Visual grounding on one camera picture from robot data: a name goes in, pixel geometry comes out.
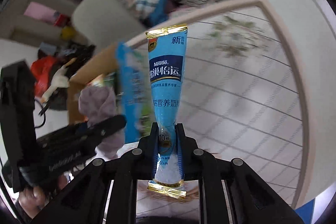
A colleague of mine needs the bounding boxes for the grey chair near box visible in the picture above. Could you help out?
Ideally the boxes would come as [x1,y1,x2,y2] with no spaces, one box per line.
[72,0,145,54]

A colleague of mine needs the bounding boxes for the red orange plastic bag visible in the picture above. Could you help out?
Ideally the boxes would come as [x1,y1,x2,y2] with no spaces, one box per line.
[30,56,61,98]

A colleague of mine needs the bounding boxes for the cardboard box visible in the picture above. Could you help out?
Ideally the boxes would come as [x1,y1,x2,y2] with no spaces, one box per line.
[67,41,154,144]

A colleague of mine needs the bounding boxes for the white goose plush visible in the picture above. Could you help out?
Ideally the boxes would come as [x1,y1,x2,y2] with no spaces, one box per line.
[41,57,77,103]

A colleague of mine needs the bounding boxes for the purple cloth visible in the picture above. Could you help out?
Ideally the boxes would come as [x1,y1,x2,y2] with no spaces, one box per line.
[78,86,125,160]

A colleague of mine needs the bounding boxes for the green wipes pack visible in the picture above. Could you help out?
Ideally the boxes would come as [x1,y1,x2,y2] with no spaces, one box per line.
[86,72,118,93]

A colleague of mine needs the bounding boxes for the blue seat cushion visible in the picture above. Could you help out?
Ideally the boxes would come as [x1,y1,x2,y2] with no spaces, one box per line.
[294,199,315,224]

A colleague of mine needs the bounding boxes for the blue milk powder sachet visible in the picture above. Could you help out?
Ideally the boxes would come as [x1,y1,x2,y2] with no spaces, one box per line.
[146,24,188,200]

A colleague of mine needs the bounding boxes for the patterned tablecloth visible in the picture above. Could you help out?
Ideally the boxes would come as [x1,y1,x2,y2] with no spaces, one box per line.
[94,0,336,219]

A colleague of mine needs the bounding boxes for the black tripod pile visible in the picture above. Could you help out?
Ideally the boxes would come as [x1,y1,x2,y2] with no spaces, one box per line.
[31,42,96,117]

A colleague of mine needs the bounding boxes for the person's hand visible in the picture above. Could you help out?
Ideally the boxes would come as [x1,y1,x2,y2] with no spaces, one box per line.
[18,186,53,219]

